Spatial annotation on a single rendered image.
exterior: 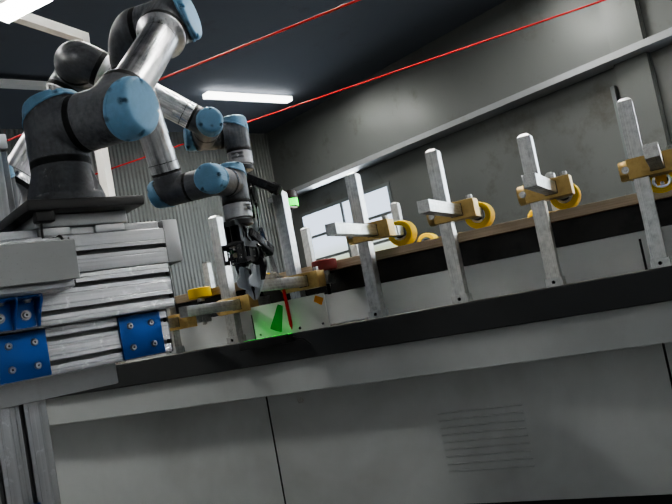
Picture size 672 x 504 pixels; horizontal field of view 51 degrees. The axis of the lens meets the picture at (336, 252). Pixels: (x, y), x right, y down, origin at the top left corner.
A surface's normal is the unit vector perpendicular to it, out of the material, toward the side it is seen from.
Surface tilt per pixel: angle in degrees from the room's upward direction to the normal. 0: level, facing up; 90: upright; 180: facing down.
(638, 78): 90
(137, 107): 95
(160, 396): 90
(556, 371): 90
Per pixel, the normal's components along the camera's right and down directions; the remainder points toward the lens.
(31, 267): 0.63, -0.18
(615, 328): -0.44, 0.01
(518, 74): -0.76, 0.09
